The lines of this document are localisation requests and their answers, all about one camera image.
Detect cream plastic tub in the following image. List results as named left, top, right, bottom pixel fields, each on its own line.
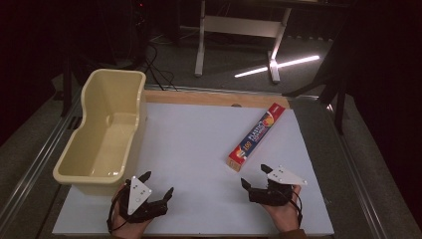
left=52, top=68, right=147, bottom=197

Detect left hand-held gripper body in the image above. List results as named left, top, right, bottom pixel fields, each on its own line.
left=117, top=175, right=169, bottom=224

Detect black tripod stand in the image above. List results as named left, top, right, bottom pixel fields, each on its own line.
left=282, top=19, right=352, bottom=135

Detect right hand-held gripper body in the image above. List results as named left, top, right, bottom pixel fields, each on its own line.
left=248, top=164, right=309, bottom=207

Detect person's right hand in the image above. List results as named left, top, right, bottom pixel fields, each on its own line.
left=261, top=184, right=303, bottom=233

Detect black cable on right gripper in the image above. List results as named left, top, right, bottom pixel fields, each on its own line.
left=278, top=189, right=304, bottom=229

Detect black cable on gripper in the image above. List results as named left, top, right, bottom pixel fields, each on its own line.
left=105, top=178, right=132, bottom=234
left=278, top=189, right=304, bottom=229

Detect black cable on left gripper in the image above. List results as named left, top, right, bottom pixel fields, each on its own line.
left=105, top=178, right=132, bottom=234

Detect white metal stand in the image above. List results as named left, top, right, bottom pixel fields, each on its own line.
left=194, top=0, right=293, bottom=85

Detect person's left hand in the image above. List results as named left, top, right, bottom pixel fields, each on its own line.
left=110, top=183, right=153, bottom=239

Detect long red blue wrap box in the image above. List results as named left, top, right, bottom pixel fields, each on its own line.
left=226, top=102, right=287, bottom=173

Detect black floor cables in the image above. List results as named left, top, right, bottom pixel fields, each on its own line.
left=130, top=0, right=179, bottom=92

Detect wooden board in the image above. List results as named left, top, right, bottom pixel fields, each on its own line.
left=143, top=89, right=291, bottom=110

